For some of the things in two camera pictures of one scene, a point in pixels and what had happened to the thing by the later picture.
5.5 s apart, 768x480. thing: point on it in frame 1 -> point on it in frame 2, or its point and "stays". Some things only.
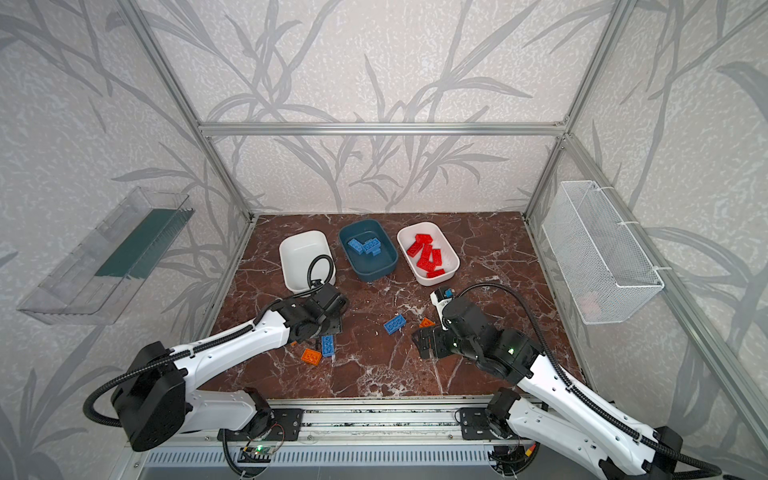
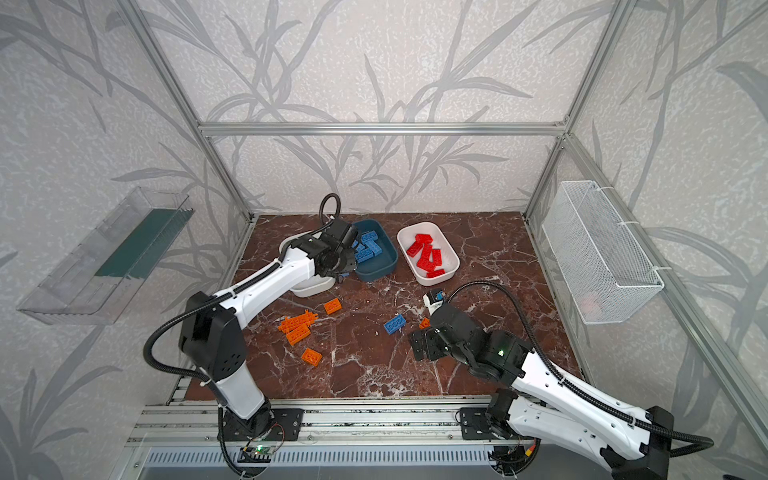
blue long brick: [327, 343] -> [364, 254]
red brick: [414, 249] stays
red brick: [424, 239] stays
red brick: [426, 251] stays
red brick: [437, 256] stays
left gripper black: [332, 306] -> [346, 258]
